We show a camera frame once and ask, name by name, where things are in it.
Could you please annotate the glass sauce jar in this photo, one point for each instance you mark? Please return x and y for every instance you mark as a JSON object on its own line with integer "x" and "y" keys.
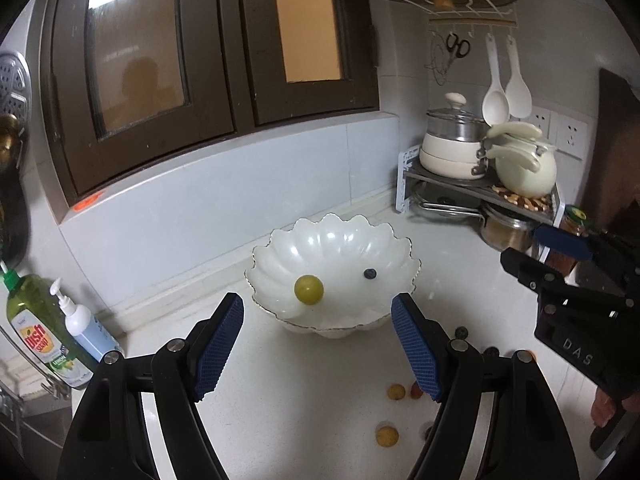
{"x": 570, "y": 225}

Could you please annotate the green dish soap bottle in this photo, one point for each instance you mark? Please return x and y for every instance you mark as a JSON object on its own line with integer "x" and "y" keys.
{"x": 42, "y": 330}

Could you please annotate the cream saucepan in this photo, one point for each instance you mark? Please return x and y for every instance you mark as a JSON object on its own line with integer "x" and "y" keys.
{"x": 445, "y": 157}

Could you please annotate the white wall socket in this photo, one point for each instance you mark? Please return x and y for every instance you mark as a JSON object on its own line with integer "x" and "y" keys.
{"x": 571, "y": 135}
{"x": 539, "y": 121}

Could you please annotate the person's right hand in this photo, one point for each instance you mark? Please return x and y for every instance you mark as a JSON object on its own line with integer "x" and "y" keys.
{"x": 602, "y": 407}

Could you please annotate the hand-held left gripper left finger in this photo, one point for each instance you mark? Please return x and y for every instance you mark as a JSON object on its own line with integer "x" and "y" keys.
{"x": 220, "y": 347}

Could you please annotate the steel pan lid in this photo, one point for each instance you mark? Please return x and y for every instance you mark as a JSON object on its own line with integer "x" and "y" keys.
{"x": 447, "y": 206}

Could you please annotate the perforated steel steamer plate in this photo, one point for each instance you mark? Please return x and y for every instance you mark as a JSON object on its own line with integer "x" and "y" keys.
{"x": 12, "y": 85}

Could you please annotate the brown longan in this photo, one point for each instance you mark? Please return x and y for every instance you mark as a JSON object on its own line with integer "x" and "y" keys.
{"x": 387, "y": 436}
{"x": 396, "y": 391}

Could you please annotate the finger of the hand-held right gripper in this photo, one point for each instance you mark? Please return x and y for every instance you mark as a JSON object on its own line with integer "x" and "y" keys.
{"x": 562, "y": 241}
{"x": 530, "y": 267}

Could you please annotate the brass round utensil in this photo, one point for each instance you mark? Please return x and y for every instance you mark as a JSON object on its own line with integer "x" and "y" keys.
{"x": 10, "y": 142}

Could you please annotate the white scalloped bowl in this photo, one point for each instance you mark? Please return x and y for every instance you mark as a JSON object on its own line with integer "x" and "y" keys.
{"x": 340, "y": 255}

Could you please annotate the wooden hook rail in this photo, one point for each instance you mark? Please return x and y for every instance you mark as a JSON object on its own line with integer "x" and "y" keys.
{"x": 472, "y": 21}

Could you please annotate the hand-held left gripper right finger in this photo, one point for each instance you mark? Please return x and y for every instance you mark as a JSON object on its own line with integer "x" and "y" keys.
{"x": 415, "y": 350}

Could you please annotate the white pump bottle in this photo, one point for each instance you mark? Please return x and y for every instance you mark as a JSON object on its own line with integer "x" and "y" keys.
{"x": 85, "y": 327}

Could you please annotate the red cherry tomato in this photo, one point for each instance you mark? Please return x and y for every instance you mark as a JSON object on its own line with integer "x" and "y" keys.
{"x": 415, "y": 390}

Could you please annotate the beaded trivet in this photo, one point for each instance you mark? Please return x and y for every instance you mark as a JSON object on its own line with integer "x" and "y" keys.
{"x": 525, "y": 202}

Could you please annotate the orange sticker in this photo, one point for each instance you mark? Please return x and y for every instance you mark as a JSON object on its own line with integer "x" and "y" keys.
{"x": 85, "y": 201}

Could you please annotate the steel pot with glass lid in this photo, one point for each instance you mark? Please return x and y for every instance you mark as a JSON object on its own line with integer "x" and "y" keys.
{"x": 455, "y": 122}

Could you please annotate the black scissors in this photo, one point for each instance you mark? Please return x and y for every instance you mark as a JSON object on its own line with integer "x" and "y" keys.
{"x": 457, "y": 46}

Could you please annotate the cream ceramic pot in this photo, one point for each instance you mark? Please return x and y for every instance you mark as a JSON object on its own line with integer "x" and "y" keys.
{"x": 527, "y": 170}

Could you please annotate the dark hanging pan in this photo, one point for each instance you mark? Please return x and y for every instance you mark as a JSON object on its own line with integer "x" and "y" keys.
{"x": 12, "y": 220}

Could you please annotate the blueberry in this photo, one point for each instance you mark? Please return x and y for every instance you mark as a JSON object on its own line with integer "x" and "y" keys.
{"x": 462, "y": 332}
{"x": 369, "y": 274}
{"x": 492, "y": 352}

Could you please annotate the white ladle spoon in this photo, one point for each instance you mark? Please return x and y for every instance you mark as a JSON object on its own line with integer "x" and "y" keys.
{"x": 495, "y": 102}

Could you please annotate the brown framed window sash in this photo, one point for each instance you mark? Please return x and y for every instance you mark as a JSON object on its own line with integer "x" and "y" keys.
{"x": 65, "y": 85}
{"x": 250, "y": 60}

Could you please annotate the green plum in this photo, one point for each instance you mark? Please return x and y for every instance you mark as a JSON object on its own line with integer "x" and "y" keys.
{"x": 308, "y": 289}

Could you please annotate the brown cutting board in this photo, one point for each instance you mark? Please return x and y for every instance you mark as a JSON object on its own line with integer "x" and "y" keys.
{"x": 617, "y": 160}

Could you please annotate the white corner shelf rack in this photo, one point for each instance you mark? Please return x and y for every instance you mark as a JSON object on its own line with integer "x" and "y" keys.
{"x": 407, "y": 180}

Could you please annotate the stainless steel pot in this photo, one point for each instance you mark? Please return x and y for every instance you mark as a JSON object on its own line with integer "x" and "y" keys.
{"x": 505, "y": 232}

